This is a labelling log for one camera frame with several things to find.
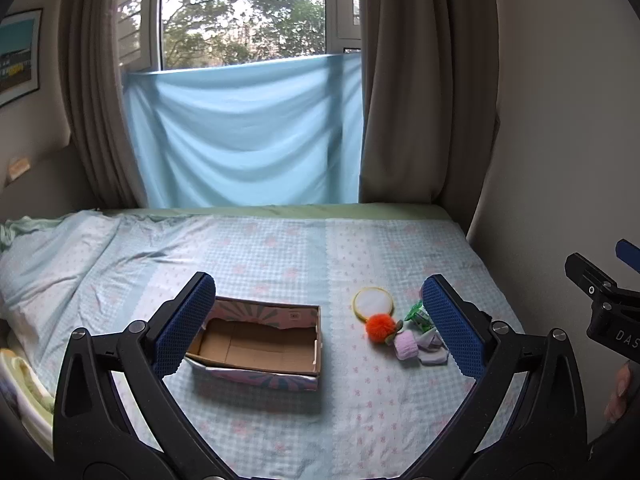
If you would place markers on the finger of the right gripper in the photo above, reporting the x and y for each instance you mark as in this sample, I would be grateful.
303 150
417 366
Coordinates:
590 279
628 253

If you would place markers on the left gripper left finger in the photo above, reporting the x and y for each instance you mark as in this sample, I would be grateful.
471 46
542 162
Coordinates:
114 418

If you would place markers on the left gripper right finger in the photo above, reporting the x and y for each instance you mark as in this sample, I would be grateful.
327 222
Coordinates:
525 416

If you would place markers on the grey white cloth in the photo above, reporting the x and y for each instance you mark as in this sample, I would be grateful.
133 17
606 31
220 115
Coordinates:
431 349

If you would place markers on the pink sock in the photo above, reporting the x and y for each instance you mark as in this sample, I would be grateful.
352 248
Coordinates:
405 346

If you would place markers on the orange fluffy pompom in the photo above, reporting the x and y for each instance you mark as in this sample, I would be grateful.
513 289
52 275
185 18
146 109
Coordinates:
381 328

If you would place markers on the yellow rimmed white round pad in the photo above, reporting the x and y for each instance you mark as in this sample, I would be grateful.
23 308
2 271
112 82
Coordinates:
371 301

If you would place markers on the person's right hand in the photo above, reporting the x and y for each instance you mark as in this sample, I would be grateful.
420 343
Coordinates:
617 402

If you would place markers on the checkered floral bedsheet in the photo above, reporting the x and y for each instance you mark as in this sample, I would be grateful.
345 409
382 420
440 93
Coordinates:
371 414

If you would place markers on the open cardboard box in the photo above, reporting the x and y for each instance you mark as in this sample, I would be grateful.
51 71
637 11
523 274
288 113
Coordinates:
276 346

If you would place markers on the green mattress edge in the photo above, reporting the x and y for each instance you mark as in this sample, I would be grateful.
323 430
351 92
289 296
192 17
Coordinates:
327 211

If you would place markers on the right brown curtain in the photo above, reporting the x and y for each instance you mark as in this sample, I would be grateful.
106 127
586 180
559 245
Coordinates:
430 75

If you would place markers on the brown curtain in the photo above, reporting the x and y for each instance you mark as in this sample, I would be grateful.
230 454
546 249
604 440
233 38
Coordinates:
91 83
430 75

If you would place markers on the left brown curtain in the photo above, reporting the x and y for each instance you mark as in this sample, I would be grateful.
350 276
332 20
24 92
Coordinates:
91 83

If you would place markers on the light blue hanging cloth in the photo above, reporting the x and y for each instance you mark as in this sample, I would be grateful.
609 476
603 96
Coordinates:
281 132

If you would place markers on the framed wall picture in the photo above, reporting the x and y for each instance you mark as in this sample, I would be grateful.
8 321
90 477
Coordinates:
19 55

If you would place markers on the window with white frame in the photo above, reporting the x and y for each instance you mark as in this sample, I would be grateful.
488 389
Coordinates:
177 34

